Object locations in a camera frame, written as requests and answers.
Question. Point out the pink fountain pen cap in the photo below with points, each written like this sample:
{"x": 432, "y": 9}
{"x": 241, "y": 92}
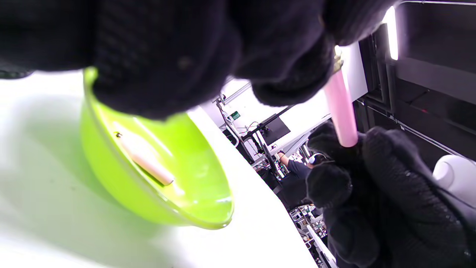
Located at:
{"x": 145, "y": 158}

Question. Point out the person's left hand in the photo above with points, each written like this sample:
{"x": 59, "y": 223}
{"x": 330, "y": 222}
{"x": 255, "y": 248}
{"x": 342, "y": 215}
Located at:
{"x": 167, "y": 48}

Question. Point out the ceiling light strip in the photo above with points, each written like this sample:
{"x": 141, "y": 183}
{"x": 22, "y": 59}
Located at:
{"x": 391, "y": 33}

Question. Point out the pink fountain pen barrel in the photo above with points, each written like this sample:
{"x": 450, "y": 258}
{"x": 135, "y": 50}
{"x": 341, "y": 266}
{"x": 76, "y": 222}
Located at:
{"x": 342, "y": 111}

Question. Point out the black monitor on stand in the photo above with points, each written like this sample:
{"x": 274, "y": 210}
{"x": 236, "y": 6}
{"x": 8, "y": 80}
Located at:
{"x": 276, "y": 130}

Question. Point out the lime green plastic bowl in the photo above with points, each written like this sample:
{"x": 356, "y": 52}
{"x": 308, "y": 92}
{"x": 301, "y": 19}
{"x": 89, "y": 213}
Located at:
{"x": 200, "y": 175}

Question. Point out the person's right hand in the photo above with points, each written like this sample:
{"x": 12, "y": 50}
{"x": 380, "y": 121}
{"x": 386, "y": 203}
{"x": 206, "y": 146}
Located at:
{"x": 390, "y": 204}

